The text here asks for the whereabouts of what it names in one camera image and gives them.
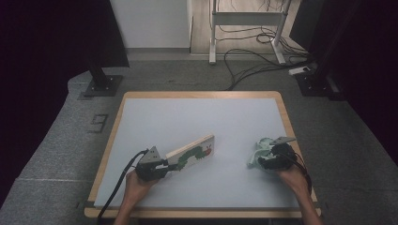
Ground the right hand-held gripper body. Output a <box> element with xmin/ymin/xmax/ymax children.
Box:
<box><xmin>268</xmin><ymin>136</ymin><xmax>299</xmax><ymax>172</ymax></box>

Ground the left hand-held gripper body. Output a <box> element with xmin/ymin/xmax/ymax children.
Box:
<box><xmin>134</xmin><ymin>145</ymin><xmax>170</xmax><ymax>183</ymax></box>

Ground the light green cloth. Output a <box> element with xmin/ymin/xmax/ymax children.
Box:
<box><xmin>247</xmin><ymin>136</ymin><xmax>283</xmax><ymax>170</ymax></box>

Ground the caterpillar picture board book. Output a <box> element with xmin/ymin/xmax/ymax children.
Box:
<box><xmin>164</xmin><ymin>134</ymin><xmax>216</xmax><ymax>173</ymax></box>

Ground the person's left hand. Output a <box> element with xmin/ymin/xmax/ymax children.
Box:
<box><xmin>123</xmin><ymin>171</ymin><xmax>158</xmax><ymax>204</ymax></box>

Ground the person's right hand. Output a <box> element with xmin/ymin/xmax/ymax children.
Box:
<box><xmin>276</xmin><ymin>165</ymin><xmax>311</xmax><ymax>200</ymax></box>

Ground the wooden table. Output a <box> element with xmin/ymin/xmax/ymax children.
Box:
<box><xmin>84</xmin><ymin>90</ymin><xmax>322</xmax><ymax>219</ymax></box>

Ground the white power strip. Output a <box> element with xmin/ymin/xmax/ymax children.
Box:
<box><xmin>288</xmin><ymin>66</ymin><xmax>312</xmax><ymax>77</ymax></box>

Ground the dark curtain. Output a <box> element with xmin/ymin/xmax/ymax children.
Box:
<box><xmin>0</xmin><ymin>0</ymin><xmax>130</xmax><ymax>207</ymax></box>
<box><xmin>289</xmin><ymin>0</ymin><xmax>398</xmax><ymax>167</ymax></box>

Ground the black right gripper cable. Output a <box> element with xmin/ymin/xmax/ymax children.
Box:
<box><xmin>281</xmin><ymin>151</ymin><xmax>314</xmax><ymax>196</ymax></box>

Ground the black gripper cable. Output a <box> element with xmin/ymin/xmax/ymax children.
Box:
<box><xmin>281</xmin><ymin>151</ymin><xmax>314</xmax><ymax>196</ymax></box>
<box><xmin>96</xmin><ymin>149</ymin><xmax>150</xmax><ymax>225</ymax></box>

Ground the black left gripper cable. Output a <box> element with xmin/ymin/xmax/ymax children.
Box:
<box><xmin>96</xmin><ymin>149</ymin><xmax>150</xmax><ymax>225</ymax></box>

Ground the black stand with base plate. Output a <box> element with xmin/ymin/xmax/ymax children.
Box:
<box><xmin>295</xmin><ymin>0</ymin><xmax>345</xmax><ymax>101</ymax></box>
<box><xmin>83</xmin><ymin>55</ymin><xmax>125</xmax><ymax>98</ymax></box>

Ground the tangle of black floor cables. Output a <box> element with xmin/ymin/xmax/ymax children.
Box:
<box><xmin>215</xmin><ymin>0</ymin><xmax>314</xmax><ymax>92</ymax></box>

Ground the white desk frame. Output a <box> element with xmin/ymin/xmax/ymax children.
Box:
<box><xmin>208</xmin><ymin>0</ymin><xmax>294</xmax><ymax>66</ymax></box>

